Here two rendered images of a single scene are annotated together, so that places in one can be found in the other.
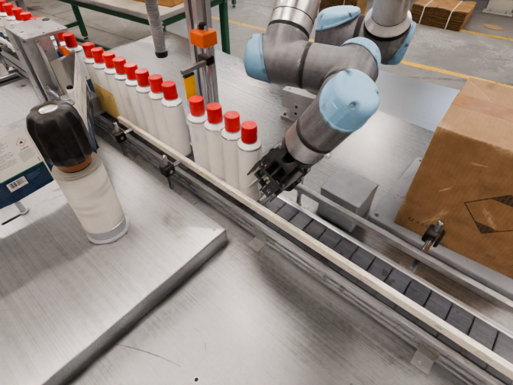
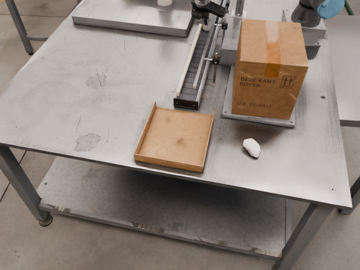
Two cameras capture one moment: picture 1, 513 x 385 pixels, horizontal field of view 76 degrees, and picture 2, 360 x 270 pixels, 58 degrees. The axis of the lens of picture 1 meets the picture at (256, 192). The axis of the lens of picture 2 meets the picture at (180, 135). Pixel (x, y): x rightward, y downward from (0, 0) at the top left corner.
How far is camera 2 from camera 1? 1.40 m
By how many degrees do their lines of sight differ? 41
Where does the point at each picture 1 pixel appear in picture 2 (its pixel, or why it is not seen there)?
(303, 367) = (154, 66)
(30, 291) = (134, 7)
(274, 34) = not seen: outside the picture
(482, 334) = (192, 91)
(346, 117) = not seen: outside the picture
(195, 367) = (139, 46)
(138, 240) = (165, 15)
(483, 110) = (267, 27)
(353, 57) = not seen: outside the picture
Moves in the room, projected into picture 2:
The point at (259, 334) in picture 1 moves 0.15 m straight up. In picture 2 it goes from (157, 54) to (156, 28)
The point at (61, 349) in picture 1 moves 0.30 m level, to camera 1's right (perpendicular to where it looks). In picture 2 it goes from (124, 19) to (147, 45)
